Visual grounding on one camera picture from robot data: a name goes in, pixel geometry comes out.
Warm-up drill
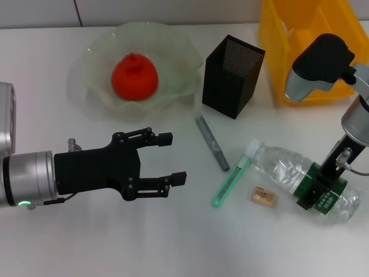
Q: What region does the gripper cable with connector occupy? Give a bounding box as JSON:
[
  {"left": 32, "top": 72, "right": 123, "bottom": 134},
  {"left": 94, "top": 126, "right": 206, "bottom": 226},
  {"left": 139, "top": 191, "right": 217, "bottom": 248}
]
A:
[
  {"left": 336, "top": 147, "right": 369, "bottom": 176},
  {"left": 28, "top": 193, "right": 76, "bottom": 210}
]

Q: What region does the orange fruit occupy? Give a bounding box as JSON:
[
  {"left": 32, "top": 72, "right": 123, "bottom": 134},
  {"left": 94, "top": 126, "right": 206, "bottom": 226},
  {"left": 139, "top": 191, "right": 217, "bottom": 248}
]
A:
[{"left": 111, "top": 51, "right": 159, "bottom": 101}]

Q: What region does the black mesh pen holder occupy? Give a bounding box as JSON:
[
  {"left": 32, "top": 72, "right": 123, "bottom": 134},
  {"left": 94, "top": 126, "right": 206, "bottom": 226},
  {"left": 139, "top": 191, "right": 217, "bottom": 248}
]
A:
[{"left": 201, "top": 34, "right": 266, "bottom": 120}]

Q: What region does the left gripper cable with connector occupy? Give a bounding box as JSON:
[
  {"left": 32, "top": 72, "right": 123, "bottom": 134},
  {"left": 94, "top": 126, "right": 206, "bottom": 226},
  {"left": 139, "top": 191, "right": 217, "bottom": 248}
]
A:
[{"left": 28, "top": 193, "right": 76, "bottom": 210}]

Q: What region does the clear water bottle green label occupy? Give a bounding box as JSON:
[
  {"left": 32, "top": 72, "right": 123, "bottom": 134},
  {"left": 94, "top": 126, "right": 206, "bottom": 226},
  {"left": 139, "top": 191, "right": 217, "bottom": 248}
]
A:
[{"left": 245, "top": 138, "right": 364, "bottom": 225}]

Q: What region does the beige eraser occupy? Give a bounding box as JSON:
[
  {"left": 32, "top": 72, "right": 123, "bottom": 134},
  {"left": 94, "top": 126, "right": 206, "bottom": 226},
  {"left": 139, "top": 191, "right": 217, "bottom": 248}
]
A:
[{"left": 249, "top": 186, "right": 276, "bottom": 207}]

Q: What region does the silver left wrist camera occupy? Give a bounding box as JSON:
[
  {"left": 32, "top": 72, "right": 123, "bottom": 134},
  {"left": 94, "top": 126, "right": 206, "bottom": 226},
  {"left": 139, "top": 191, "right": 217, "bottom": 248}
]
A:
[{"left": 0, "top": 82, "right": 17, "bottom": 156}]

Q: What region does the yellow plastic storage bin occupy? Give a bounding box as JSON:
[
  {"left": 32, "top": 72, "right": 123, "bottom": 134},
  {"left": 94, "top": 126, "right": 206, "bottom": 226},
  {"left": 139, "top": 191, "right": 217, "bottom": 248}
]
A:
[{"left": 257, "top": 0, "right": 364, "bottom": 108}]

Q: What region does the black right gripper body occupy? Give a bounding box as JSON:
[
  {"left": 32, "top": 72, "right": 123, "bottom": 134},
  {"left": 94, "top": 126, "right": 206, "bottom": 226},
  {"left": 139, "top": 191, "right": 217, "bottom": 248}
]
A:
[{"left": 318, "top": 139, "right": 363, "bottom": 183}]

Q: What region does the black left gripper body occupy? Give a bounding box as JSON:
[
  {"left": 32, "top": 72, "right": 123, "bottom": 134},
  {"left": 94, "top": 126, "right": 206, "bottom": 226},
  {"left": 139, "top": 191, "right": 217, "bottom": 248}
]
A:
[{"left": 53, "top": 131, "right": 142, "bottom": 202}]

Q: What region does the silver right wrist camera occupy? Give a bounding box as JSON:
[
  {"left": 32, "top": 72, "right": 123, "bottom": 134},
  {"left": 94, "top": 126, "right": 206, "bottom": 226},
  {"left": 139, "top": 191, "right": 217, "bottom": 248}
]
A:
[{"left": 284, "top": 33, "right": 356, "bottom": 102}]

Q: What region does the clear glass fruit plate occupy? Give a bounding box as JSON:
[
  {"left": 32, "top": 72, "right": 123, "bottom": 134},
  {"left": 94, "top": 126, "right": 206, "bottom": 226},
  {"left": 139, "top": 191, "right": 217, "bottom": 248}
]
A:
[{"left": 67, "top": 20, "right": 204, "bottom": 121}]

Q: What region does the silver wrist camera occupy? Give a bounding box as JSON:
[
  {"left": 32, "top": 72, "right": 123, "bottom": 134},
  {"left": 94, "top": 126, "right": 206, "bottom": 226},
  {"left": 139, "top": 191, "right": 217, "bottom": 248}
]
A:
[
  {"left": 0, "top": 82, "right": 17, "bottom": 156},
  {"left": 284, "top": 33, "right": 356, "bottom": 102}
]

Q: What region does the green utility knife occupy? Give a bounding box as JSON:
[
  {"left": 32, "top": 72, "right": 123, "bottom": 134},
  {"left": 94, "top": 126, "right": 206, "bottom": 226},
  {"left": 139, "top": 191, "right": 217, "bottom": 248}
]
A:
[{"left": 211, "top": 155, "right": 250, "bottom": 209}]

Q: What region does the right gripper cable with connector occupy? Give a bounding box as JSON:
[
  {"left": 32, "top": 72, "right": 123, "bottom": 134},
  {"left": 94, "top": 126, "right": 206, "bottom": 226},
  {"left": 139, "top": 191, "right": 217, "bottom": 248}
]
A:
[{"left": 336, "top": 147, "right": 369, "bottom": 176}]

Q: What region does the grey pen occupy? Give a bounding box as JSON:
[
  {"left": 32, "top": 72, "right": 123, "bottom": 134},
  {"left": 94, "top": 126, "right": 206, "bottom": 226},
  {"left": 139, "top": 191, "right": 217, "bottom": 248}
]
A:
[{"left": 194, "top": 114, "right": 231, "bottom": 173}]

